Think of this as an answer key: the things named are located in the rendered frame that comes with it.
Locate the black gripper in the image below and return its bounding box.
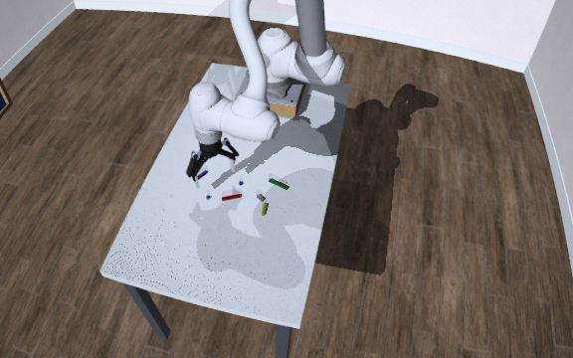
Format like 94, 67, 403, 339
186, 137, 239, 189

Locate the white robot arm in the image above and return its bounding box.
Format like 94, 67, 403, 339
189, 0, 346, 144

